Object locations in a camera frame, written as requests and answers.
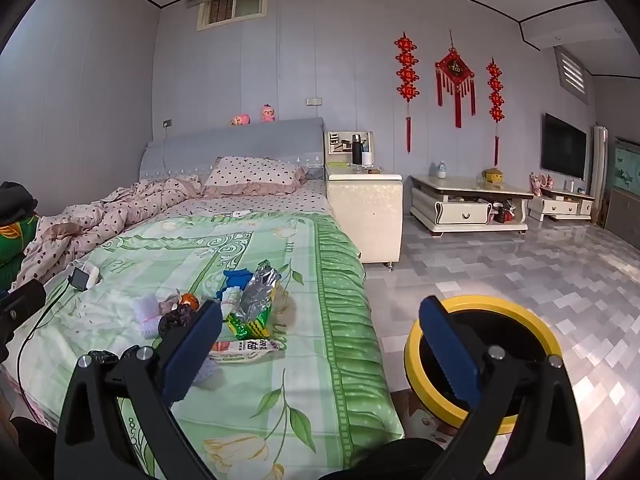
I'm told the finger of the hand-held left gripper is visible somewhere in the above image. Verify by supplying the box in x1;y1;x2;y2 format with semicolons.
0;280;47;361

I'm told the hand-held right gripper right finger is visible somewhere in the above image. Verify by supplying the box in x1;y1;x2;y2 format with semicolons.
419;296;586;480

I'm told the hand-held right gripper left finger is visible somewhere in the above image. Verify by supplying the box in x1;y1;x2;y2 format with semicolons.
54;299;223;480

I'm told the black plastic bag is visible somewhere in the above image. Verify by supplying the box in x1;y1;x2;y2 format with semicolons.
158;307;196;338

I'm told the white snack wrapper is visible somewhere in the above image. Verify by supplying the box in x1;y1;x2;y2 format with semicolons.
210;337;286;361

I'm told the yellow-rimmed trash bin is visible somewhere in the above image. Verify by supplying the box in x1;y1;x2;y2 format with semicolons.
400;295;566;443

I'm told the blue rubber glove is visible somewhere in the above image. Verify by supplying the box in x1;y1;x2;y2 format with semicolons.
217;268;251;298

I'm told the silver and green snack bag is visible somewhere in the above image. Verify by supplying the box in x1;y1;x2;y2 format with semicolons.
226;260;283;343

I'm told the green printed cloth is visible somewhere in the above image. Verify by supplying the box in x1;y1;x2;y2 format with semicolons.
0;215;41;266

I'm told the white power strip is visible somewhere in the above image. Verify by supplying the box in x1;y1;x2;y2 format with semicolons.
70;260;101;291

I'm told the green floral blanket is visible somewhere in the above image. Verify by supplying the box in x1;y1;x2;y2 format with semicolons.
2;212;405;480

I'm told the black cloth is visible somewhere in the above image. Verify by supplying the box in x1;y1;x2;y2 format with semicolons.
0;181;38;226

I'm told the pink polka-dot quilt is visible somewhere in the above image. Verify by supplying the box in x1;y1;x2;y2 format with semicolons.
15;175;203;293

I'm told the white coffee table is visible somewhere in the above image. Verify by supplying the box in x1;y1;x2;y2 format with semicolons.
410;175;535;235

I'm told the white nightstand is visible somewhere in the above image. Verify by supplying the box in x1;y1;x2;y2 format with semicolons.
324;130;403;265

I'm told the white television cabinet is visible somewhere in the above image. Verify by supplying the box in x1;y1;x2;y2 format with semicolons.
530;187;596;222

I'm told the polka-dot bedsheet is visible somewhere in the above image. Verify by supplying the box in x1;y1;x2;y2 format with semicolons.
155;180;333;221

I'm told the pink polka-dot pillow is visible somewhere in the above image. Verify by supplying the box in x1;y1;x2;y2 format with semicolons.
202;156;308;197

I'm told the grey upholstered bed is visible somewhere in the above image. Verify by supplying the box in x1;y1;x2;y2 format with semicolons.
0;117;406;480

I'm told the grey cabinet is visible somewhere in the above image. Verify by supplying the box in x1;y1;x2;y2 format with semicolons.
602;187;640;243

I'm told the white standing air conditioner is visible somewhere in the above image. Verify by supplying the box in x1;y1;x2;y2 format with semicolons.
590;125;611;223

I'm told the fish tank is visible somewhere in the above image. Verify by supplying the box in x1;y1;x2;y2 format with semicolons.
607;136;640;193

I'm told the long red knot ornament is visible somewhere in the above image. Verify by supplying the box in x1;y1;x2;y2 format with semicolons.
395;32;420;153

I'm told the red diamond knot ornament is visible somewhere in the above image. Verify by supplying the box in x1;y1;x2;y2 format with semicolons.
434;30;477;128

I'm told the louvred window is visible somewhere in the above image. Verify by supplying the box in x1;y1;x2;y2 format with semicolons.
554;46;588;106

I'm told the black cable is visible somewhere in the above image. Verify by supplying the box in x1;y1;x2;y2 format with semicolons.
14;280;76;396

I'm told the wall-mounted television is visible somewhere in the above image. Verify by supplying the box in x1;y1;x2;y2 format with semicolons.
541;113;587;181

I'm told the high wall window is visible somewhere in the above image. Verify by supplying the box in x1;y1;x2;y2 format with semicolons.
186;0;281;32

